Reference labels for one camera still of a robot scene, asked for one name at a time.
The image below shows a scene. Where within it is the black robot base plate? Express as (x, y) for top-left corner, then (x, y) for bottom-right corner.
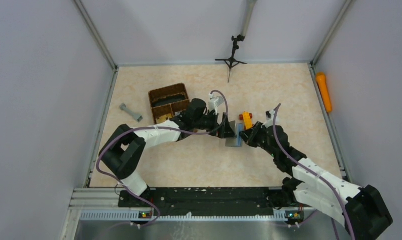
(119, 187), (307, 210)

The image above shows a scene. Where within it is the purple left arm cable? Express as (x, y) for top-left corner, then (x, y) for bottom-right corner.
(95, 90), (229, 229)

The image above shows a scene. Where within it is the black camera tripod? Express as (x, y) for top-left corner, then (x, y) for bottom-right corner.
(214, 0), (257, 83)

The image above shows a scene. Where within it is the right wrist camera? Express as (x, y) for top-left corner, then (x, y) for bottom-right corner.
(265, 109), (277, 121)

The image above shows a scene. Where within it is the brown wicker basket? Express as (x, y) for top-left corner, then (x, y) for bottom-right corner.
(148, 83), (190, 124)

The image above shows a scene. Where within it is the orange flashlight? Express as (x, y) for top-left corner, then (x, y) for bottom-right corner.
(315, 72), (332, 113)

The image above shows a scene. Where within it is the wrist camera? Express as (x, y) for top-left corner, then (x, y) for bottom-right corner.
(208, 93), (224, 113)
(265, 109), (277, 121)

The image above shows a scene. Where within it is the yellow red toy brick car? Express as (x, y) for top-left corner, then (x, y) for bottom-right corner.
(239, 111), (253, 130)

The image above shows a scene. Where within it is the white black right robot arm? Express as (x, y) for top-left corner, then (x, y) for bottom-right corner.
(239, 122), (393, 240)

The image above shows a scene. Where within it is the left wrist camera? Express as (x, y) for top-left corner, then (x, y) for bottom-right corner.
(208, 93), (224, 113)

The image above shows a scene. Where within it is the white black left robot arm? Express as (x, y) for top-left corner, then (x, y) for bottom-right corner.
(98, 94), (236, 197)

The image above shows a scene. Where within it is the grey dumbbell-shaped plastic part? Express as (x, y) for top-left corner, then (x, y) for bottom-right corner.
(119, 103), (143, 123)

